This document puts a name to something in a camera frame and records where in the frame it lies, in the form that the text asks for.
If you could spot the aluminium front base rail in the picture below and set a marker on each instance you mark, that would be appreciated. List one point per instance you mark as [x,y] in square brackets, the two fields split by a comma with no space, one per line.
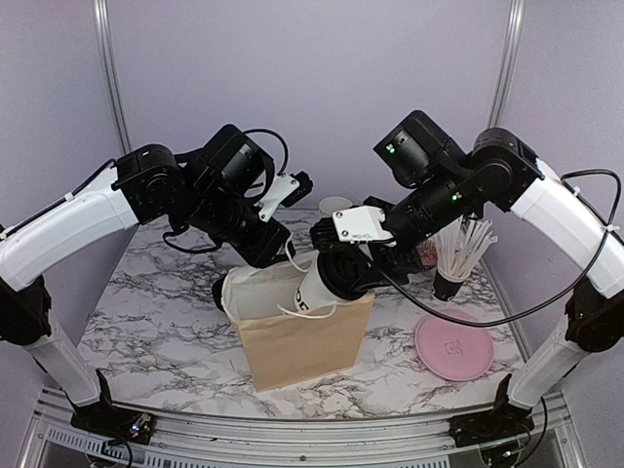
[182,439]

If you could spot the bundle of white wrapped straws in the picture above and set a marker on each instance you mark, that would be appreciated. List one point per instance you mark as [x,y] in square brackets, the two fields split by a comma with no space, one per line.
[460,246]

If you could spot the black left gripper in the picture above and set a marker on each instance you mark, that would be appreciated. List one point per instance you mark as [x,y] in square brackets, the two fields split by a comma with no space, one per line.
[261,252]

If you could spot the black cup holding straws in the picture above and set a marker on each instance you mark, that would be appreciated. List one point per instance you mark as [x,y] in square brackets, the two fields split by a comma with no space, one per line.
[445,288]

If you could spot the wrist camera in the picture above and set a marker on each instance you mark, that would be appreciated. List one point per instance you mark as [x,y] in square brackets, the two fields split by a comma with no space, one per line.
[349,228]
[285,190]

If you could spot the stack of white paper cups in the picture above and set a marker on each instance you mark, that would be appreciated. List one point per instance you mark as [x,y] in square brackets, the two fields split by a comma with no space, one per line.
[330,205]

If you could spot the black coffee cup lid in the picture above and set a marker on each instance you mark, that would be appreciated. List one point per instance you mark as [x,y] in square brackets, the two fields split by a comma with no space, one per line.
[346,275]

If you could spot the white paper coffee cup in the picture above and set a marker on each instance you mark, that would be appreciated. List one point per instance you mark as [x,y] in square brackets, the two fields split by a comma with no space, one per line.
[312,293]

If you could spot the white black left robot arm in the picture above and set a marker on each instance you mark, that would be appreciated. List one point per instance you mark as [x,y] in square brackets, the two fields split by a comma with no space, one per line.
[123,193]

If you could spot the right aluminium frame post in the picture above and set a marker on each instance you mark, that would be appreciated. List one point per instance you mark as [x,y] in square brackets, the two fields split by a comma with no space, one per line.
[508,62]

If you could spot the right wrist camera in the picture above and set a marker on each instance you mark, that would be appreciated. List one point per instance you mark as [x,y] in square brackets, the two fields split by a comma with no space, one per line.
[349,228]

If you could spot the patterned red blue bowl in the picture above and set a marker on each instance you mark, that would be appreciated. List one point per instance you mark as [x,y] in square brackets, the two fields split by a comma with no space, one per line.
[427,253]

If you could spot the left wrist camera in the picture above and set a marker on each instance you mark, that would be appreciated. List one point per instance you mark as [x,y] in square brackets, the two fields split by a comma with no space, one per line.
[285,190]

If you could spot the pink plastic plate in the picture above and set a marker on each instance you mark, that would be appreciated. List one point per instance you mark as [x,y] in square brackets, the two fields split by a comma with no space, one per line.
[451,351]

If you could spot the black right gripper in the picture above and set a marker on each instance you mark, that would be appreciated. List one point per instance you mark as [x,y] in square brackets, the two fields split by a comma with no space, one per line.
[393,265]

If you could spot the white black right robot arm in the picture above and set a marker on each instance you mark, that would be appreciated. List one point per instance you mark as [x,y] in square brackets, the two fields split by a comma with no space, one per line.
[505,172]

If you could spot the stack of black cup lids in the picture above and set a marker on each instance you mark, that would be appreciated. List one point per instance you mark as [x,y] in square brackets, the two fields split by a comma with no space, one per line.
[217,288]

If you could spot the left aluminium frame post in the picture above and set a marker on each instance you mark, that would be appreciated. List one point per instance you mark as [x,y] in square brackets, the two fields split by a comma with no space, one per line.
[109,68]

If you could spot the aluminium frame post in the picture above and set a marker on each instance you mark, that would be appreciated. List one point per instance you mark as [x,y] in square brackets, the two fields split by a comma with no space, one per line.
[109,68]
[508,62]

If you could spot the brown paper takeout bag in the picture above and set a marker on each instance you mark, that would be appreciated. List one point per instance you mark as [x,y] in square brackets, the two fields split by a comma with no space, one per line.
[281,346]

